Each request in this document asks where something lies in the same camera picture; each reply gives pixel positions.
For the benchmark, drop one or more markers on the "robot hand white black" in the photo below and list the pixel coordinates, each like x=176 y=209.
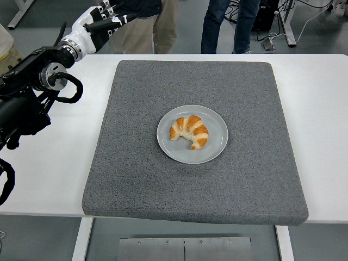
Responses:
x=81 y=35

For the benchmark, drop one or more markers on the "croissant bread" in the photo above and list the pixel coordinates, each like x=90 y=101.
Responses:
x=195 y=130

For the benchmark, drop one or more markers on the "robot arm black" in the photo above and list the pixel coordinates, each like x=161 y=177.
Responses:
x=16 y=108

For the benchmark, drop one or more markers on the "round grey plate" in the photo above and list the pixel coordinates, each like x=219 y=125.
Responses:
x=214 y=146

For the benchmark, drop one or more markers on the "grey metal plate with screws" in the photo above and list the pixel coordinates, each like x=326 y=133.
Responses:
x=152 y=250

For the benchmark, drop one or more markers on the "black equipment box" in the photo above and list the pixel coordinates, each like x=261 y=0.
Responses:
x=266 y=16

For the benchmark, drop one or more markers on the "grey power strip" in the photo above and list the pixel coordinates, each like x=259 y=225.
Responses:
x=268 y=44

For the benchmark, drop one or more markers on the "grey speckled mat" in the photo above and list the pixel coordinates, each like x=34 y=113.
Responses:
x=190 y=190

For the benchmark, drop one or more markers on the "white table leg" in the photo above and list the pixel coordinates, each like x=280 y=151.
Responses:
x=81 y=239
x=285 y=244

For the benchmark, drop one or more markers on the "white desk frame leg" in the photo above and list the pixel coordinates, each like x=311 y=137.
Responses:
x=20 y=15
x=288 y=30

